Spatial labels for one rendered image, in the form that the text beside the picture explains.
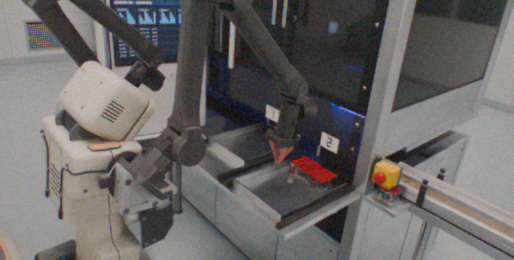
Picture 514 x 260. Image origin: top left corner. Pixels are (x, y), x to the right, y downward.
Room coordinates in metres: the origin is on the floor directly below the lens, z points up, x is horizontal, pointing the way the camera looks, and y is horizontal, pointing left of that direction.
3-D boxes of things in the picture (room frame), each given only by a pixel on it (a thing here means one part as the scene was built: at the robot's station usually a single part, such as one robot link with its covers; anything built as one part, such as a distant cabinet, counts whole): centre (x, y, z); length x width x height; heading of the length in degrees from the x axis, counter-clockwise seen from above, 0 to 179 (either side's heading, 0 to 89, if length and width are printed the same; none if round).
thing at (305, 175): (1.26, -0.19, 0.90); 0.18 x 0.02 x 0.05; 42
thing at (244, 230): (2.30, -0.07, 0.44); 2.06 x 1.00 x 0.88; 43
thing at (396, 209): (1.20, -0.50, 0.87); 0.14 x 0.13 x 0.02; 133
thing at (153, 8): (1.80, 0.57, 1.19); 0.50 x 0.19 x 0.78; 122
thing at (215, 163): (1.36, -0.04, 0.87); 0.70 x 0.48 x 0.02; 43
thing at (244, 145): (1.53, 0.03, 0.90); 0.34 x 0.26 x 0.04; 133
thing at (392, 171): (1.18, -0.46, 1.00); 0.08 x 0.07 x 0.07; 133
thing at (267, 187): (1.20, -0.12, 0.90); 0.34 x 0.26 x 0.04; 132
